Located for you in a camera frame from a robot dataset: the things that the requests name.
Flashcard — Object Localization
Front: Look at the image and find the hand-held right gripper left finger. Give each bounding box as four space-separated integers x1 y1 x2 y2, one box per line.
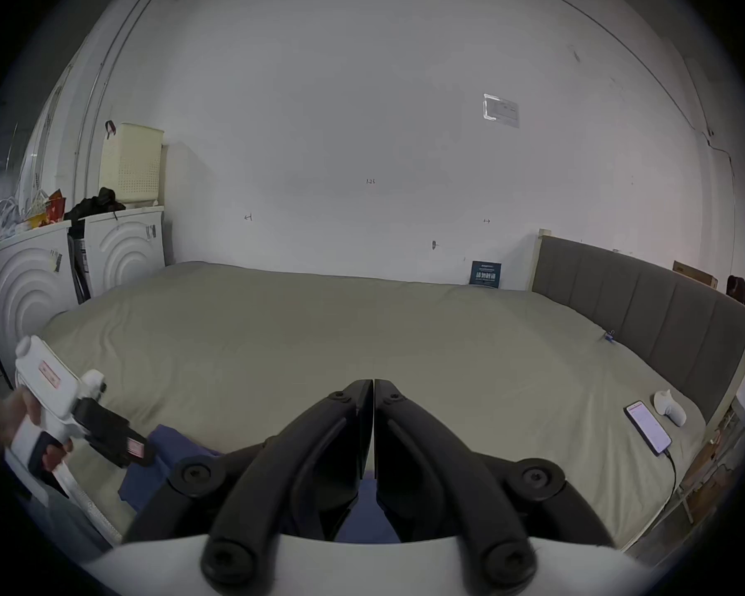
123 379 374 589

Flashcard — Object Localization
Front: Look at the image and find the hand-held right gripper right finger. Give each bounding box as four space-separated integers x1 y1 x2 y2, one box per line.
374 379 615 589

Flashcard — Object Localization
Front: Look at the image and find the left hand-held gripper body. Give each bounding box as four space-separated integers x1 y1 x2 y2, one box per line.
5 335 109 496

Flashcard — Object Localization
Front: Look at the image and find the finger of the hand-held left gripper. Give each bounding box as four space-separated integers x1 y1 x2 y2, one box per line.
74 397 157 469

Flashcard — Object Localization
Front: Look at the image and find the dark blue garment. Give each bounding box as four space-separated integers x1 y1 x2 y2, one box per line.
119 425 404 545

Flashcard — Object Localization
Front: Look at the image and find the person's left hand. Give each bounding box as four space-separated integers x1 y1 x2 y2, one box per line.
0 387 70 473

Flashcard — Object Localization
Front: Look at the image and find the bed with beige sheet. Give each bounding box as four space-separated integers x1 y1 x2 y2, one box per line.
37 262 710 552

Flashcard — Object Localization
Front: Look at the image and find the black phone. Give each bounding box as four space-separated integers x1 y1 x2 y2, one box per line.
625 400 673 457

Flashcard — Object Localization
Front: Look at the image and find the dark blue sign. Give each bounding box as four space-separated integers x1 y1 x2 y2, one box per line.
469 261 503 289

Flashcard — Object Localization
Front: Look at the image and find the white hand controller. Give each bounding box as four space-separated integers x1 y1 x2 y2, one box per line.
652 389 689 427

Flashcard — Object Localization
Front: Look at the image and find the grey padded headboard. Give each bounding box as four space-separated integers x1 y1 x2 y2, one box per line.
531 229 745 424

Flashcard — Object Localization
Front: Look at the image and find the brown carton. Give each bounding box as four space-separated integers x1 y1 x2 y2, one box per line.
672 261 720 291

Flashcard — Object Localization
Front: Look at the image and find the black phone cable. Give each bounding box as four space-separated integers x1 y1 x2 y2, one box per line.
661 449 681 504

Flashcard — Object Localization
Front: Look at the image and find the white wall notice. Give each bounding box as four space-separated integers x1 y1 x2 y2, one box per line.
482 92 521 128

